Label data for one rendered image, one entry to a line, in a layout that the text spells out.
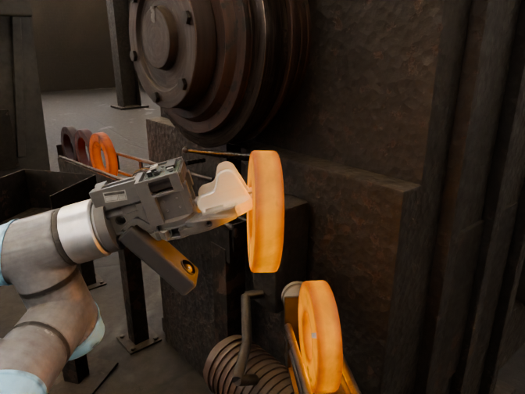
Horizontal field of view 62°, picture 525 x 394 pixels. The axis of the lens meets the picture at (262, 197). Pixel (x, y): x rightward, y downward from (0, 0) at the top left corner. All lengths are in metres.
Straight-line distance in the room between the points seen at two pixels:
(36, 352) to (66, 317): 0.07
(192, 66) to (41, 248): 0.45
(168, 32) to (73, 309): 0.54
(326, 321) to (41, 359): 0.34
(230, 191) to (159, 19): 0.50
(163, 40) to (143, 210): 0.46
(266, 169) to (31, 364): 0.32
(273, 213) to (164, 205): 0.14
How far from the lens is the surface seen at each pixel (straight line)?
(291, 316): 0.75
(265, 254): 0.51
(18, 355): 0.55
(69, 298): 0.62
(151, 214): 0.53
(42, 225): 0.58
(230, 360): 0.92
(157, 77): 1.01
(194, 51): 0.86
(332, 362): 0.61
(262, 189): 0.49
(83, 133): 1.84
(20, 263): 0.60
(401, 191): 0.78
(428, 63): 0.79
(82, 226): 0.56
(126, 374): 1.74
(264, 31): 0.82
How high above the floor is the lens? 1.11
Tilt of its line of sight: 20 degrees down
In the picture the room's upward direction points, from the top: straight up
